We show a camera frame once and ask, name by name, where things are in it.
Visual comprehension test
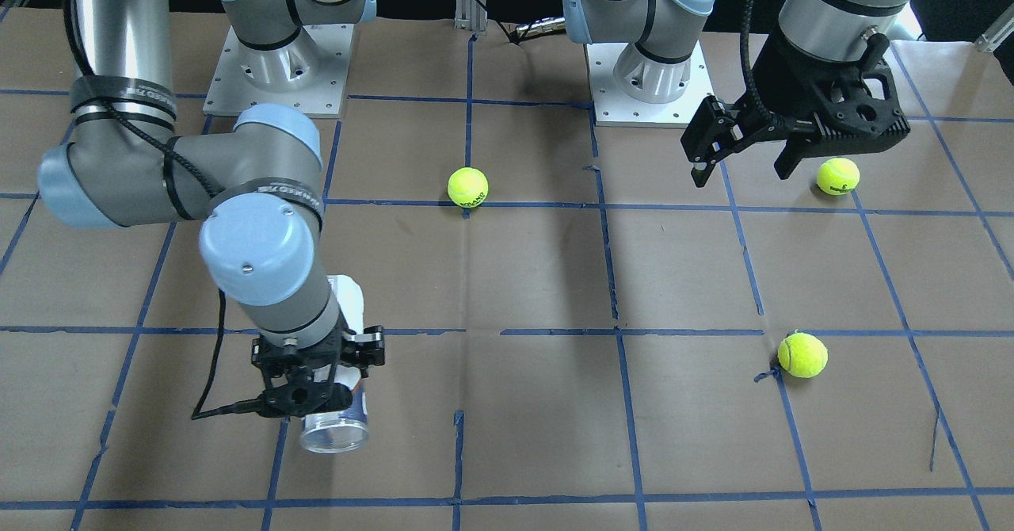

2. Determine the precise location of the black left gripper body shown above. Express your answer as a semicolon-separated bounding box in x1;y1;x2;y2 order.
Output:
681;33;910;166

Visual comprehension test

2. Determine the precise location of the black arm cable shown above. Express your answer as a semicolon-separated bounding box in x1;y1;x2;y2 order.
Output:
60;0;270;422
740;0;771;116

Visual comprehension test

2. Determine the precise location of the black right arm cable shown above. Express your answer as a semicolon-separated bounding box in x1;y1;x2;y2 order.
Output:
60;0;270;422

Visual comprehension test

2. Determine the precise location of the yellow tennis ball centre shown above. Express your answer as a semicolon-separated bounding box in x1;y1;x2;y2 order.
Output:
446;167;490;208

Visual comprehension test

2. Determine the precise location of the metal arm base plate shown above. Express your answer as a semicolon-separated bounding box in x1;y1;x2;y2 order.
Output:
203;23;356;119
585;43;714;128

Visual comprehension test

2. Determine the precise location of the white blue tennis ball can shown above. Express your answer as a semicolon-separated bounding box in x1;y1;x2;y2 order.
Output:
298;275;372;454

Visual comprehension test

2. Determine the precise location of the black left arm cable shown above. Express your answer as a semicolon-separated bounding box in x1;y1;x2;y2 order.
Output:
740;0;771;116

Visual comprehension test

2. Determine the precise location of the yellow tennis ball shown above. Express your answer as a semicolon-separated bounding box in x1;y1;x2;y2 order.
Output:
446;167;490;208
816;158;861;196
776;331;829;379

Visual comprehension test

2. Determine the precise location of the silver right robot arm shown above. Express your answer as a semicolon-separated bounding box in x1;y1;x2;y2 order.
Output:
37;0;385;419

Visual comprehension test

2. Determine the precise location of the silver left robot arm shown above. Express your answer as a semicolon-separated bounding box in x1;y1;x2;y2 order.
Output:
562;0;910;187

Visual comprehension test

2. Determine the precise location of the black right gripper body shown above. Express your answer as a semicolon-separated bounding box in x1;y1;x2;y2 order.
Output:
251;326;385;418

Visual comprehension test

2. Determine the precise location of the black table cable with plug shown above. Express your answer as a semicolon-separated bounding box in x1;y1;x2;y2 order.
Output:
406;0;568;45

